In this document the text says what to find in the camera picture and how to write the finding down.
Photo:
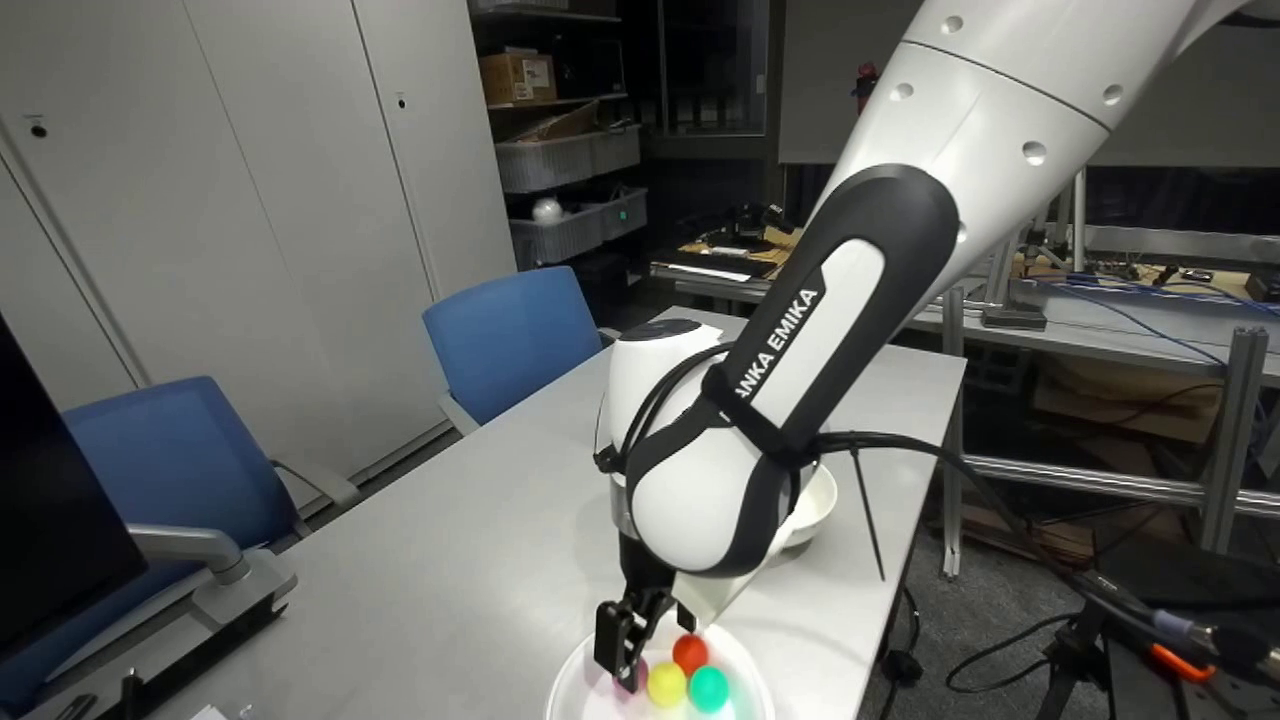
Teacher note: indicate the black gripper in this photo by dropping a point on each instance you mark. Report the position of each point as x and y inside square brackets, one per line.
[650, 572]

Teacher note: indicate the yellow ball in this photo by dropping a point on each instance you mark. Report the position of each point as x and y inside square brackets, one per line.
[668, 686]

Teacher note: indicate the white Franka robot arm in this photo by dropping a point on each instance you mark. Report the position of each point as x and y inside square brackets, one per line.
[747, 492]

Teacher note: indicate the orange ball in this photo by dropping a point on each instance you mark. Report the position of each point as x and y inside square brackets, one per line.
[691, 652]

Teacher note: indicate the purple ball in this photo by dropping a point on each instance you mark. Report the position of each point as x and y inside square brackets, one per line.
[634, 680]

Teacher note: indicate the green ball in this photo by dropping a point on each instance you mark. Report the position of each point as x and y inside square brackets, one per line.
[710, 690]

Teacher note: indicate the white plate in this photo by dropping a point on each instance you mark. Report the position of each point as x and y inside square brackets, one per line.
[580, 692]

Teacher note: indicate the white bowl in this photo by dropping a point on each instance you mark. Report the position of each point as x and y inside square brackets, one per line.
[819, 506]

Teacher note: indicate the blue office chair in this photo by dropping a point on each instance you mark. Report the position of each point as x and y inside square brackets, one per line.
[175, 454]
[513, 334]

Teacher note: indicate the grey storage bin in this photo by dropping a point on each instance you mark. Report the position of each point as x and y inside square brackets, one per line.
[580, 231]
[566, 156]

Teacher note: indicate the black tripod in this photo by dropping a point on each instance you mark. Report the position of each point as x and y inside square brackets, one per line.
[1075, 664]

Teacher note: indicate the grey monitor stand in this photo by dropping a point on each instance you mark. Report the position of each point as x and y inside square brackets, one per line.
[221, 583]

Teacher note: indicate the orange black spring clamp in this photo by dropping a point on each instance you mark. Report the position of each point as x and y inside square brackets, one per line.
[1180, 662]

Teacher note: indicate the cardboard box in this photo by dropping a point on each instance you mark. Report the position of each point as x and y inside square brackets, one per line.
[516, 77]

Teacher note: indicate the black perforated breadboard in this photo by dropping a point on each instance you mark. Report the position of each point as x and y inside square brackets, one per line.
[1244, 692]

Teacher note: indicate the dark shelf unit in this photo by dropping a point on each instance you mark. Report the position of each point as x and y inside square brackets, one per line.
[573, 26]

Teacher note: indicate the black monitor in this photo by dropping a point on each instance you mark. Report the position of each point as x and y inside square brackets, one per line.
[54, 520]

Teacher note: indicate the white cabinet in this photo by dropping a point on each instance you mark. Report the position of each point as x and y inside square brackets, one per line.
[200, 201]

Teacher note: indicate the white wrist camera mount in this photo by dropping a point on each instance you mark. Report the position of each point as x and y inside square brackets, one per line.
[712, 602]

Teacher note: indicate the aluminium extrusion frame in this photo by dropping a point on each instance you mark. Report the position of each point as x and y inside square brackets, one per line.
[1241, 402]

